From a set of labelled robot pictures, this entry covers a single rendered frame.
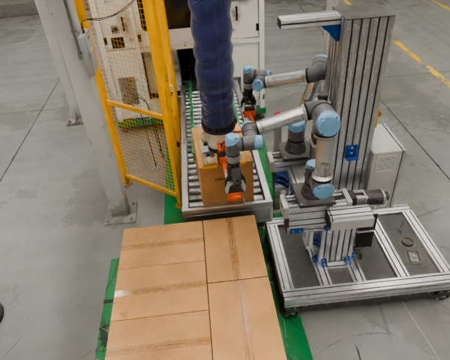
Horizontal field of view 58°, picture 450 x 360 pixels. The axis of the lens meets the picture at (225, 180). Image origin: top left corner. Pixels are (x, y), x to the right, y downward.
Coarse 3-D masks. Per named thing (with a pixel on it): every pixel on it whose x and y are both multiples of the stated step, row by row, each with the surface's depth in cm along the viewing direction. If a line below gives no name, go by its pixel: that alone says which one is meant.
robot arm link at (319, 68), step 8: (320, 64) 253; (296, 72) 257; (304, 72) 254; (312, 72) 252; (320, 72) 252; (256, 80) 264; (264, 80) 264; (272, 80) 262; (280, 80) 260; (288, 80) 259; (296, 80) 257; (304, 80) 256; (312, 80) 254; (320, 80) 256; (256, 88) 266; (264, 88) 269
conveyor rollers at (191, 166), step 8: (192, 96) 483; (200, 104) 463; (200, 112) 448; (240, 112) 443; (200, 120) 434; (240, 120) 429; (192, 160) 376; (192, 168) 369; (192, 176) 355; (256, 176) 350; (192, 184) 347; (256, 184) 342; (192, 192) 340; (200, 192) 341; (256, 192) 335; (192, 200) 333; (200, 200) 334; (256, 200) 328
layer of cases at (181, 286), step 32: (192, 224) 308; (224, 224) 306; (128, 256) 287; (160, 256) 285; (192, 256) 283; (224, 256) 281; (256, 256) 279; (128, 288) 265; (160, 288) 263; (192, 288) 262; (224, 288) 260; (256, 288) 258; (128, 320) 246; (160, 320) 244; (192, 320) 243; (224, 320) 242; (256, 320) 240; (128, 352) 229; (160, 352) 228; (192, 352) 227; (224, 352) 226; (256, 352) 224
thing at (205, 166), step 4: (200, 140) 294; (200, 144) 288; (204, 144) 284; (200, 148) 286; (200, 152) 281; (200, 156) 278; (204, 156) 276; (212, 156) 275; (204, 160) 273; (204, 164) 269; (208, 164) 269; (212, 164) 269; (216, 164) 269; (204, 168) 268; (208, 168) 268; (212, 168) 269
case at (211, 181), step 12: (192, 132) 337; (216, 168) 298; (240, 168) 301; (252, 168) 303; (204, 180) 302; (216, 180) 304; (252, 180) 310; (204, 192) 309; (216, 192) 311; (252, 192) 317; (204, 204) 316; (216, 204) 318
